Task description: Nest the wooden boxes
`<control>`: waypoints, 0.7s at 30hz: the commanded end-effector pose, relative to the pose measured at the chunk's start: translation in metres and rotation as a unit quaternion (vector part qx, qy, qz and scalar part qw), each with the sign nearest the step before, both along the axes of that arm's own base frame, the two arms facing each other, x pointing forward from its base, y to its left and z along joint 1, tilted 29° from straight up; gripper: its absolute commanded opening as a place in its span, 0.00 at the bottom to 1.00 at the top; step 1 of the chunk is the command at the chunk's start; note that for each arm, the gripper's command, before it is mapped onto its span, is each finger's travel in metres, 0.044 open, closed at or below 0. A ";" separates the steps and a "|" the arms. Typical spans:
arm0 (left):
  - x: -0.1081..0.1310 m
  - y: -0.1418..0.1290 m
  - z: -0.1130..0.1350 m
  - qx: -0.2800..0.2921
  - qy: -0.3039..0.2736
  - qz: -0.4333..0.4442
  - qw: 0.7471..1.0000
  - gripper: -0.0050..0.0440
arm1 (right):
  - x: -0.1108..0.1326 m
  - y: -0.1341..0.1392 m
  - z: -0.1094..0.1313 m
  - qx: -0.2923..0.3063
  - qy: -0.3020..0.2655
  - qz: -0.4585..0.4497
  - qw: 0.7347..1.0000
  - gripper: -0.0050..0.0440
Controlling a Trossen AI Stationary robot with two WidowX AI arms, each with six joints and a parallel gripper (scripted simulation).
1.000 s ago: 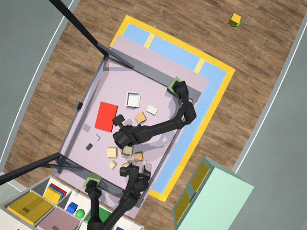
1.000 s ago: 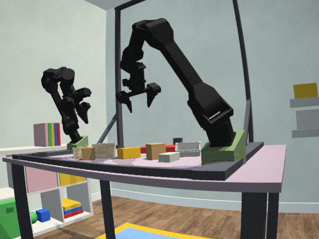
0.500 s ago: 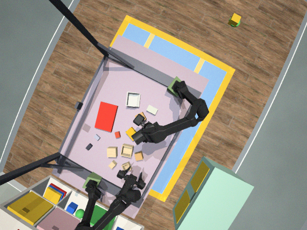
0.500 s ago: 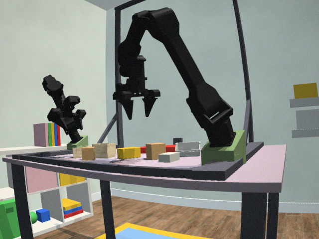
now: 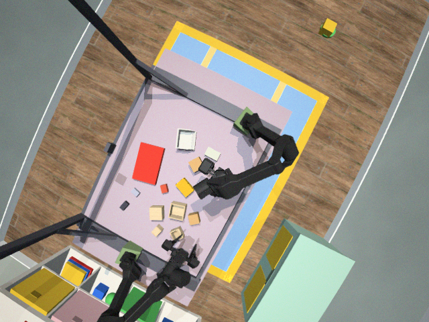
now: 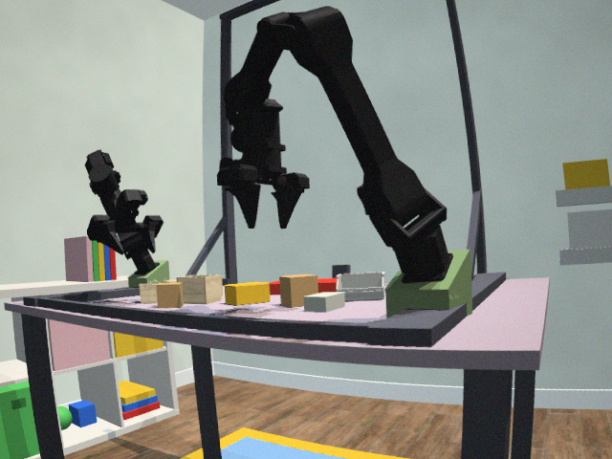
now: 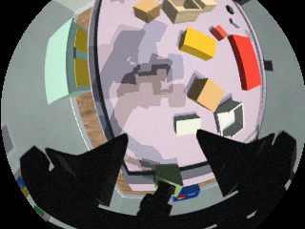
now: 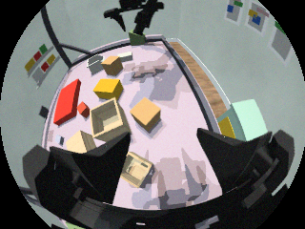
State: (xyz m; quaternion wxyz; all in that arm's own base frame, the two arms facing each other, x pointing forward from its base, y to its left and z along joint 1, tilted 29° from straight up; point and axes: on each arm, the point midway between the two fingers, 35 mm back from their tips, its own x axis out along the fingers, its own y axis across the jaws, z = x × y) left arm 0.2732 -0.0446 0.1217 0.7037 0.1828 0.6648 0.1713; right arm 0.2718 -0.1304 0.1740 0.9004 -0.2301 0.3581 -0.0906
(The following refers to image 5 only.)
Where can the yellow rectangular block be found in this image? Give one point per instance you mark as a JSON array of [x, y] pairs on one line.
[[185, 187]]

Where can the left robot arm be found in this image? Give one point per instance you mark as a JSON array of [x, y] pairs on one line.
[[225, 184]]

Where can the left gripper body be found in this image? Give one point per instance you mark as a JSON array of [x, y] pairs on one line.
[[205, 167]]

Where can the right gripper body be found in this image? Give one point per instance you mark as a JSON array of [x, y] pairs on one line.
[[192, 262]]

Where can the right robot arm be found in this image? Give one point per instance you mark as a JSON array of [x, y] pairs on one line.
[[155, 292]]

